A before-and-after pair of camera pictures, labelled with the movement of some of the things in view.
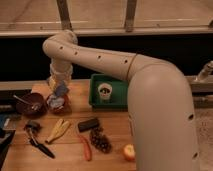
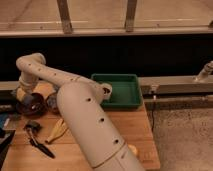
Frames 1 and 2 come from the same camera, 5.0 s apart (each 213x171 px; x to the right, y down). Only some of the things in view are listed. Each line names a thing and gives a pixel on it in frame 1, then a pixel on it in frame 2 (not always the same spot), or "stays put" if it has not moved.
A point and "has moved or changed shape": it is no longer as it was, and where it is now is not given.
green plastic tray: x=118 y=101 stays put
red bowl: x=59 y=104 stays put
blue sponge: x=61 y=89 has moved or changed shape
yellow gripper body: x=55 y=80 -> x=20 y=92
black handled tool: x=31 y=128 stays put
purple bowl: x=38 y=106 stays put
